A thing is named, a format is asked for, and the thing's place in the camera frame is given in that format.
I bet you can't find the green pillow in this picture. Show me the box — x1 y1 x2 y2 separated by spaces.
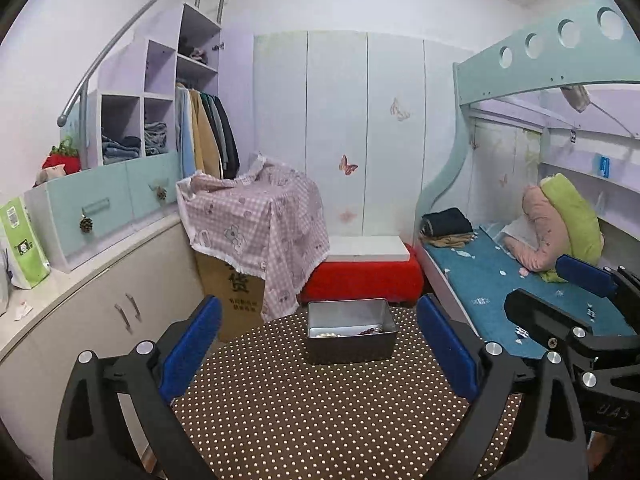
537 174 604 283

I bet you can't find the pink stuffed pillow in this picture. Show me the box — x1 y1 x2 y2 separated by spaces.
503 185 570 273

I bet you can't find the brown cardboard box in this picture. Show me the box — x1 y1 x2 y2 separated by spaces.
195 252 265 342

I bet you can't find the blue patterned bed mattress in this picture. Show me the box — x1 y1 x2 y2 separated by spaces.
414 228 634 359

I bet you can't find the white curved floor cabinet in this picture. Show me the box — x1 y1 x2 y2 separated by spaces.
1 214 203 479

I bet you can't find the brown polka dot tablecloth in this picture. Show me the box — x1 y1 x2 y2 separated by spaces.
169 303 524 480

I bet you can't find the red storage ottoman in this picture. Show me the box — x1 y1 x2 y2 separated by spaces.
298 245 424 304

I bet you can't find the grey metal rectangular tray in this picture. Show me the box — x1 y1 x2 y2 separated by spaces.
306 298 398 365

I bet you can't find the folded dark clothes pile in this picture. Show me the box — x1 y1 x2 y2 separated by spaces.
419 207 474 248

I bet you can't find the pink checked cloth cover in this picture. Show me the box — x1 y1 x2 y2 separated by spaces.
176 155 330 322

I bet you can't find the white foam board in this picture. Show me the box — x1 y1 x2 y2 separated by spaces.
326 236 410 262

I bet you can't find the teal drawer unit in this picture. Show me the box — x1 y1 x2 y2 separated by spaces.
24 152 181 273

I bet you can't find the hanging clothes row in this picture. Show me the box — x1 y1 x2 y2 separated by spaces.
175 81 240 180

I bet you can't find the green paper bag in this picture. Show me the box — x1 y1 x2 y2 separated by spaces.
1 197 51 289

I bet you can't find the red strawberry plush toy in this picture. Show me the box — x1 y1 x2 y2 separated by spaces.
41 136 81 174

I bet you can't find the lilac stair shelf unit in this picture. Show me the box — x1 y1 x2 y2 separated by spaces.
77 2 253 169

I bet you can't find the white wardrobe with butterflies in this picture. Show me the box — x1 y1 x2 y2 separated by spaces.
253 32 471 242

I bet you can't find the silver metal handrail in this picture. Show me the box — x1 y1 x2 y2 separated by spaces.
55 0 230 129

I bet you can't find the teal bunk bed frame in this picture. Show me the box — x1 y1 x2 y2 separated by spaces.
414 0 639 219

